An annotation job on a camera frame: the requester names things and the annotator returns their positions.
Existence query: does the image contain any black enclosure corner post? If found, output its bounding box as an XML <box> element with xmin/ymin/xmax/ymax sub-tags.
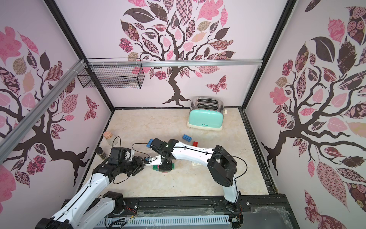
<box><xmin>241</xmin><ymin>0</ymin><xmax>298</xmax><ymax>110</ymax></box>

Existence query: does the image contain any light blue large brick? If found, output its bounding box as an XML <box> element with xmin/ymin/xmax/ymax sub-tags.
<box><xmin>182</xmin><ymin>135</ymin><xmax>192</xmax><ymax>142</ymax></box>

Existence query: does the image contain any aluminium rail back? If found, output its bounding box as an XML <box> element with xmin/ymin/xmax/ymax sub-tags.
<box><xmin>142</xmin><ymin>59</ymin><xmax>263</xmax><ymax>67</ymax></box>

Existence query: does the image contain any dark spice bottle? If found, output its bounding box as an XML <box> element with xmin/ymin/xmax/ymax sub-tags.
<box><xmin>95</xmin><ymin>147</ymin><xmax>108</xmax><ymax>160</ymax></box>

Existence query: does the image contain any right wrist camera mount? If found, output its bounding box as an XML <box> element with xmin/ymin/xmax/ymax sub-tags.
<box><xmin>143</xmin><ymin>156</ymin><xmax>162</xmax><ymax>166</ymax></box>

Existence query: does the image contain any pink lidded glass jar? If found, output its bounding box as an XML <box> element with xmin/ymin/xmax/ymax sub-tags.
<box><xmin>103</xmin><ymin>131</ymin><xmax>118</xmax><ymax>147</ymax></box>

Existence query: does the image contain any mint green Belinee toaster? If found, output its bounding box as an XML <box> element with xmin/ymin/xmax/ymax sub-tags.
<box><xmin>187</xmin><ymin>96</ymin><xmax>225</xmax><ymax>131</ymax></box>

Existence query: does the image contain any aluminium rail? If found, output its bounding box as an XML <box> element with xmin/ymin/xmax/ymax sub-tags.
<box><xmin>142</xmin><ymin>59</ymin><xmax>263</xmax><ymax>67</ymax></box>
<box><xmin>1</xmin><ymin>60</ymin><xmax>85</xmax><ymax>163</ymax></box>

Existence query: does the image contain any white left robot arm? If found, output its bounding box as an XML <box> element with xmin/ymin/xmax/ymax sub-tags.
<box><xmin>35</xmin><ymin>156</ymin><xmax>149</xmax><ymax>229</ymax></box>

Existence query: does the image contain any aluminium rail left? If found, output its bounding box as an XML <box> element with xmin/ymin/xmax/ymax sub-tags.
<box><xmin>1</xmin><ymin>60</ymin><xmax>85</xmax><ymax>163</ymax></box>

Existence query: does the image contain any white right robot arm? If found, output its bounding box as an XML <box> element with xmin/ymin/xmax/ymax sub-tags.
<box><xmin>148</xmin><ymin>138</ymin><xmax>240</xmax><ymax>204</ymax></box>

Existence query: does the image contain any black camera cable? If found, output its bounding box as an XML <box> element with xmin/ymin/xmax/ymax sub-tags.
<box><xmin>131</xmin><ymin>143</ymin><xmax>155</xmax><ymax>158</ymax></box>

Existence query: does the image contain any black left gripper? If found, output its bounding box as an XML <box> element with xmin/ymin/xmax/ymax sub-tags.
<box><xmin>120</xmin><ymin>156</ymin><xmax>147</xmax><ymax>177</ymax></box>

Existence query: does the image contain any black wire basket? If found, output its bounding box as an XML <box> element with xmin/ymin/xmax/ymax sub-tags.
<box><xmin>77</xmin><ymin>57</ymin><xmax>145</xmax><ymax>89</ymax></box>

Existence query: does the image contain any white slotted cable duct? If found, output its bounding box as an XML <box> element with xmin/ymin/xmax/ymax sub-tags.
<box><xmin>94</xmin><ymin>215</ymin><xmax>232</xmax><ymax>229</ymax></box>

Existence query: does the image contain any small light blue brick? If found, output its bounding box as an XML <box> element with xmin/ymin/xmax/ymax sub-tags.
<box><xmin>146</xmin><ymin>139</ymin><xmax>153</xmax><ymax>148</ymax></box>

